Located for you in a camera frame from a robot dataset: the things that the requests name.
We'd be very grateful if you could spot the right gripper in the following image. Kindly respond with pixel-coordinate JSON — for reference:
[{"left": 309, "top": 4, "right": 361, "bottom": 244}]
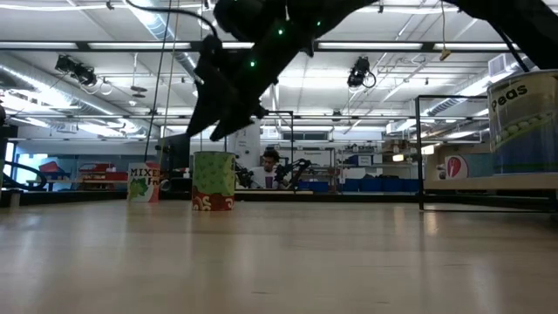
[{"left": 186, "top": 0, "right": 314, "bottom": 141}]

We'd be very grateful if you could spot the can with green red label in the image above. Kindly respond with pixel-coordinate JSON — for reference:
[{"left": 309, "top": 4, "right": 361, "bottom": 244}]
[{"left": 191, "top": 150, "right": 237, "bottom": 213}]

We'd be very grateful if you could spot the mixed fruit can white red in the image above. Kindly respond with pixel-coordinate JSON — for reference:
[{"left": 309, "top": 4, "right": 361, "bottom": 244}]
[{"left": 126, "top": 161, "right": 161, "bottom": 203}]

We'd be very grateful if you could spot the peas can cream blue label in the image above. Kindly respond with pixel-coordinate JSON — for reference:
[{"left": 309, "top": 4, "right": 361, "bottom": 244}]
[{"left": 487, "top": 69, "right": 558, "bottom": 176}]

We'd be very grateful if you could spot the white column with sign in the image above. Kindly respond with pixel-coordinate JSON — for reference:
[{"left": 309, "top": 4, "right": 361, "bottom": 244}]
[{"left": 227, "top": 119, "right": 262, "bottom": 189}]

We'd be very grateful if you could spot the black monitor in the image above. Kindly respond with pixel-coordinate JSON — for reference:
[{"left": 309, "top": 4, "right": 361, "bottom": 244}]
[{"left": 155, "top": 133, "right": 192, "bottom": 174}]

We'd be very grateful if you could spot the person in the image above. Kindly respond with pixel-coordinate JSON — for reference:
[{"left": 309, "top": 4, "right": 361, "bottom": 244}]
[{"left": 250, "top": 149, "right": 292, "bottom": 191}]

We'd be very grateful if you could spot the blue storage bin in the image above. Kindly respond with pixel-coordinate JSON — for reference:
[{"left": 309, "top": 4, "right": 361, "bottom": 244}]
[
  {"left": 360, "top": 176, "right": 385, "bottom": 194},
  {"left": 298, "top": 180, "right": 330, "bottom": 194},
  {"left": 384, "top": 177, "right": 420, "bottom": 194},
  {"left": 341, "top": 177, "right": 362, "bottom": 194}
]

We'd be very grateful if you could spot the red storage bin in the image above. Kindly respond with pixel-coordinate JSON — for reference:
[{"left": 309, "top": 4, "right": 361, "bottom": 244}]
[
  {"left": 37, "top": 160, "right": 62, "bottom": 175},
  {"left": 78, "top": 163, "right": 130, "bottom": 184}
]

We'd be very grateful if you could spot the black beam with light strips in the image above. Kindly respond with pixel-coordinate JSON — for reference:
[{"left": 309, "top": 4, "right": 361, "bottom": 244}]
[{"left": 0, "top": 40, "right": 558, "bottom": 53}]

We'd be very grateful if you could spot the hanging yellow plug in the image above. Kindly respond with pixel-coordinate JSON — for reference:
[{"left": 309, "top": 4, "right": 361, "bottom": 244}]
[{"left": 439, "top": 0, "right": 453, "bottom": 62}]

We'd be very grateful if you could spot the beige box with red logo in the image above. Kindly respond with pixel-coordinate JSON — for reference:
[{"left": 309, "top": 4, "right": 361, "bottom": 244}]
[{"left": 425, "top": 141, "right": 492, "bottom": 181}]

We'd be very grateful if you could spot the grey vent box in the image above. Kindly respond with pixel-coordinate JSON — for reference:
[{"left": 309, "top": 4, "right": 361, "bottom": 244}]
[{"left": 487, "top": 53, "right": 509, "bottom": 76}]

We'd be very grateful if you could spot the hanging black cable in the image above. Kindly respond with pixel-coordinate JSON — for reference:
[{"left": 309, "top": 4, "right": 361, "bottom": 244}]
[{"left": 142, "top": 0, "right": 175, "bottom": 193}]

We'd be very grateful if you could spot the thin black workstation frame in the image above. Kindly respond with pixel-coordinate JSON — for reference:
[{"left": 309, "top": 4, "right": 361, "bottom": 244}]
[{"left": 261, "top": 110, "right": 296, "bottom": 193}]

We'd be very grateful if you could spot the right arm's black cable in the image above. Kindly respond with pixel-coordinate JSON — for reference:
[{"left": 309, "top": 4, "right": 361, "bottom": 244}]
[{"left": 123, "top": 0, "right": 221, "bottom": 43}]

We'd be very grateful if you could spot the silver ventilation duct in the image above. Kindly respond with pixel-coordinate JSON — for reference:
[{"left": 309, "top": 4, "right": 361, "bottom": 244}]
[
  {"left": 124, "top": 0, "right": 210, "bottom": 95},
  {"left": 0, "top": 51, "right": 149, "bottom": 136},
  {"left": 425, "top": 65, "right": 492, "bottom": 119}
]

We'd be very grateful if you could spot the black camera with white coil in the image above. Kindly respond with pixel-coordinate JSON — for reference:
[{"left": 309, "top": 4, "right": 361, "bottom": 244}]
[
  {"left": 346, "top": 55, "right": 377, "bottom": 89},
  {"left": 54, "top": 54, "right": 99, "bottom": 87}
]

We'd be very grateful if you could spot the black aluminium table frame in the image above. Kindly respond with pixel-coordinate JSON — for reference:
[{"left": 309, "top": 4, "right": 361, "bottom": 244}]
[{"left": 0, "top": 124, "right": 558, "bottom": 210}]

